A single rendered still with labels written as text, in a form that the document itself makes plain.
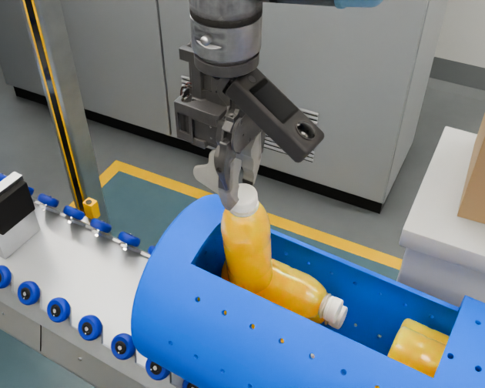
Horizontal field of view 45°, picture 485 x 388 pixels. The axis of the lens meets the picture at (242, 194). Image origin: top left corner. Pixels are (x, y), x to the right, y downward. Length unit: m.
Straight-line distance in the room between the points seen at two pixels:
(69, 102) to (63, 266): 0.43
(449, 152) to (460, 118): 2.23
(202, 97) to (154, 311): 0.32
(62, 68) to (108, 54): 1.45
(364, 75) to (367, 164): 0.41
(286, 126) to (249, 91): 0.06
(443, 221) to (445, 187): 0.09
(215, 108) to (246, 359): 0.33
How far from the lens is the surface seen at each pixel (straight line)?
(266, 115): 0.63
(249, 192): 0.76
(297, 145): 0.63
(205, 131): 0.68
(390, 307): 0.98
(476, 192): 0.99
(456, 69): 3.60
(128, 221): 2.62
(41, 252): 1.28
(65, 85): 1.44
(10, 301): 1.22
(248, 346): 0.78
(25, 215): 1.25
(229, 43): 0.60
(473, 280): 1.04
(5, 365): 2.29
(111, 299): 1.16
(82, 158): 1.56
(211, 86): 0.67
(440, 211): 1.03
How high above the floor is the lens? 1.83
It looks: 43 degrees down
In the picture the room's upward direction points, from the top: straight up
